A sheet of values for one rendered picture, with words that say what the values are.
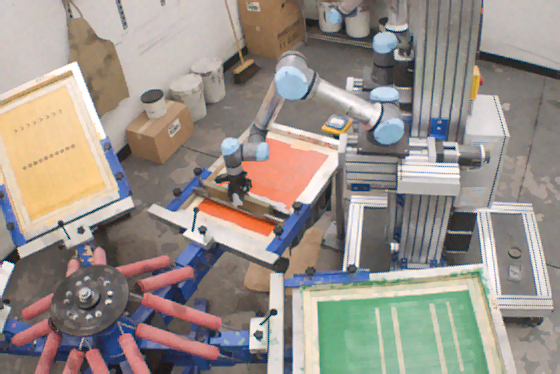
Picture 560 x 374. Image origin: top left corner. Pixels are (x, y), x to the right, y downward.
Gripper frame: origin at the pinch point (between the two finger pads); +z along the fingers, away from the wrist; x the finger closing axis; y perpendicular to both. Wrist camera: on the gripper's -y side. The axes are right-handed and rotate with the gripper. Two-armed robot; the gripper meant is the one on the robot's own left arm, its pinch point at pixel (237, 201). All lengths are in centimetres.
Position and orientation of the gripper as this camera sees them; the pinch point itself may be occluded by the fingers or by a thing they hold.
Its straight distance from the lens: 224.1
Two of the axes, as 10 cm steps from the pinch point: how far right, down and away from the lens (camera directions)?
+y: 8.5, 2.9, -4.3
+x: 5.1, -6.2, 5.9
